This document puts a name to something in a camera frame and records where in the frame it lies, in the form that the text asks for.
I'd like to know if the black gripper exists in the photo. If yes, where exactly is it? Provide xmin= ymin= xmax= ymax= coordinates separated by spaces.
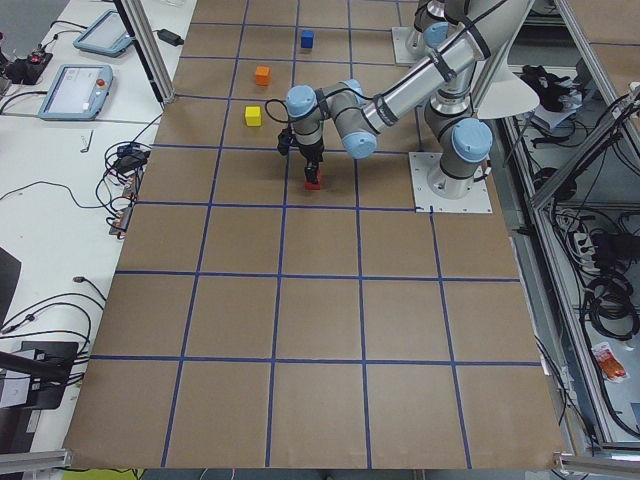
xmin=298 ymin=141 xmax=324 ymax=183

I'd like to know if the red wooden block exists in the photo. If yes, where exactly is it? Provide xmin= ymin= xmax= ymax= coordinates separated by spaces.
xmin=304 ymin=173 xmax=322 ymax=190

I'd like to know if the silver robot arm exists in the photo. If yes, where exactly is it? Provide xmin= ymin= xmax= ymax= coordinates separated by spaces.
xmin=277 ymin=1 xmax=532 ymax=199

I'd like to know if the yellow wooden block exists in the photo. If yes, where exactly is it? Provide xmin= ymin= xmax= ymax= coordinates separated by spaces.
xmin=244 ymin=105 xmax=263 ymax=127

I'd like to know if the orange wooden block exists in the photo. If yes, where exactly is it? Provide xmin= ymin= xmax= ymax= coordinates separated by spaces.
xmin=254 ymin=65 xmax=272 ymax=87

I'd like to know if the blue wooden block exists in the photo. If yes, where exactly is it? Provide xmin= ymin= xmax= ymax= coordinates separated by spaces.
xmin=300 ymin=29 xmax=315 ymax=49

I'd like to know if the black power adapter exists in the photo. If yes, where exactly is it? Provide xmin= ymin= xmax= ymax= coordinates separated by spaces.
xmin=156 ymin=29 xmax=184 ymax=46

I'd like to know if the white chair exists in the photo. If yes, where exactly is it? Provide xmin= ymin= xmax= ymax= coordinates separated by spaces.
xmin=474 ymin=34 xmax=540 ymax=120

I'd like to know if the far teach pendant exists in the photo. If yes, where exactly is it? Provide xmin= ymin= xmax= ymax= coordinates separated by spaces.
xmin=73 ymin=10 xmax=132 ymax=58

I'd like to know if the teach pendant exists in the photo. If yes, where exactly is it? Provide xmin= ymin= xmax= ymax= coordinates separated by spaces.
xmin=73 ymin=10 xmax=132 ymax=58
xmin=38 ymin=64 xmax=113 ymax=121

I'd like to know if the near teach pendant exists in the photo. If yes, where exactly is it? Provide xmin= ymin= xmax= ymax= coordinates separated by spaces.
xmin=38 ymin=64 xmax=113 ymax=121

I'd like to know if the black monitor stand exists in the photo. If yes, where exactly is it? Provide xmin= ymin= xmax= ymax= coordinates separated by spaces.
xmin=1 ymin=341 xmax=79 ymax=410

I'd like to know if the orange snack packet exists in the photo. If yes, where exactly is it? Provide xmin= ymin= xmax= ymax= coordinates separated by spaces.
xmin=591 ymin=342 xmax=628 ymax=383

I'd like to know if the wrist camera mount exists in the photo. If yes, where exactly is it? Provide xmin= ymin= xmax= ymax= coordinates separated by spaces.
xmin=277 ymin=128 xmax=295 ymax=156

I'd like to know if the black braided cable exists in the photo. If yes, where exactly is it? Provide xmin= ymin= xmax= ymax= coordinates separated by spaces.
xmin=264 ymin=97 xmax=301 ymax=136

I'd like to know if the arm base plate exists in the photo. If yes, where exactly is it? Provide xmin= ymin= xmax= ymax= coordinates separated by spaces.
xmin=409 ymin=152 xmax=493 ymax=214
xmin=392 ymin=26 xmax=429 ymax=66

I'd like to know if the aluminium frame post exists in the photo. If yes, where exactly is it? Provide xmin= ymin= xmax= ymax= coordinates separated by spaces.
xmin=114 ymin=0 xmax=175 ymax=105

